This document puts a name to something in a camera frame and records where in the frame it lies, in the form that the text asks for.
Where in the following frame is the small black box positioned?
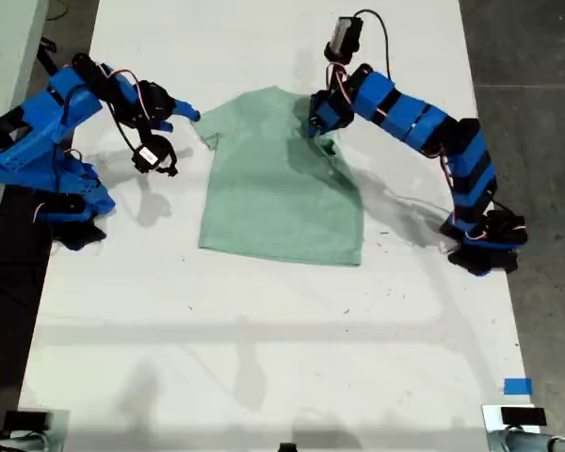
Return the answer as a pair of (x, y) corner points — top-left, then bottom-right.
(3, 410), (51, 432)
(500, 407), (547, 428)

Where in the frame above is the pale green T-shirt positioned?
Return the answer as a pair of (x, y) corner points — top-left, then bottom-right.
(190, 86), (364, 267)

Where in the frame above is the black camera cable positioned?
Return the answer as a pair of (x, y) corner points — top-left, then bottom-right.
(352, 8), (392, 79)
(106, 96), (140, 154)

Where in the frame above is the pale grey clamp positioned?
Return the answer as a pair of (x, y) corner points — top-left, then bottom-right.
(487, 428), (565, 452)
(0, 435), (46, 452)

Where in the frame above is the pale side table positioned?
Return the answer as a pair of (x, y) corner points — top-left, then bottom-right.
(0, 0), (51, 274)

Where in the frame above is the black camera stalk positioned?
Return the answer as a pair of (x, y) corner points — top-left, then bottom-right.
(138, 122), (159, 148)
(327, 60), (349, 95)

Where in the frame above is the black camera box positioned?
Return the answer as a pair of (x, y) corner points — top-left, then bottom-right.
(323, 16), (363, 65)
(130, 136), (180, 179)

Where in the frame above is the black stand leg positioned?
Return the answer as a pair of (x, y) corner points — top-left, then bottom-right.
(36, 40), (60, 76)

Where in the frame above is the blue tape strip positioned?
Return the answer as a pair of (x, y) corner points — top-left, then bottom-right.
(503, 378), (533, 396)

